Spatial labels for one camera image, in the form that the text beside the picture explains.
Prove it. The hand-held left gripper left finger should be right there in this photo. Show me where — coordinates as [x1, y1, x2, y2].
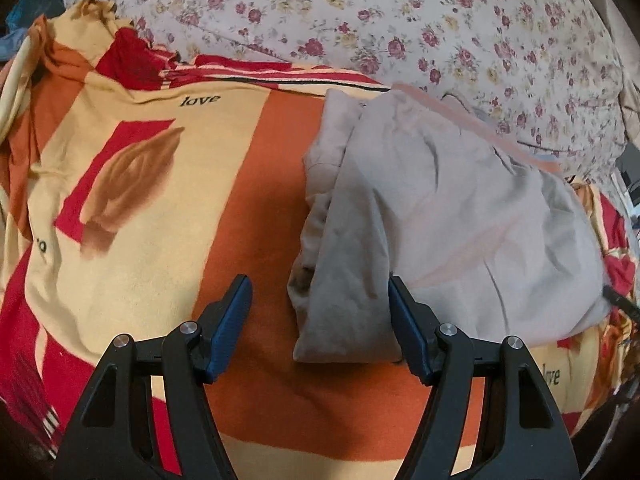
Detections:
[52, 274, 253, 480]

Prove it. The grey button-up jacket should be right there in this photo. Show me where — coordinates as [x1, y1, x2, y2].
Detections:
[286, 82, 613, 365]

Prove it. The orange red yellow printed blanket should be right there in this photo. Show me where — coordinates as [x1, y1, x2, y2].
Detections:
[0, 0, 633, 480]

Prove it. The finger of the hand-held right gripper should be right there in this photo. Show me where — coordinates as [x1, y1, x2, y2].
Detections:
[602, 285, 640, 318]

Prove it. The teal cloth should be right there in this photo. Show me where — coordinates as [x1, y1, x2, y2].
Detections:
[5, 0, 66, 31]

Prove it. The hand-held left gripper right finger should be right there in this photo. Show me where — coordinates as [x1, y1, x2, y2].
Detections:
[387, 276, 583, 480]

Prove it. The floral quilt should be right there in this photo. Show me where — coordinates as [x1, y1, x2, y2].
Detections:
[62, 0, 628, 186]

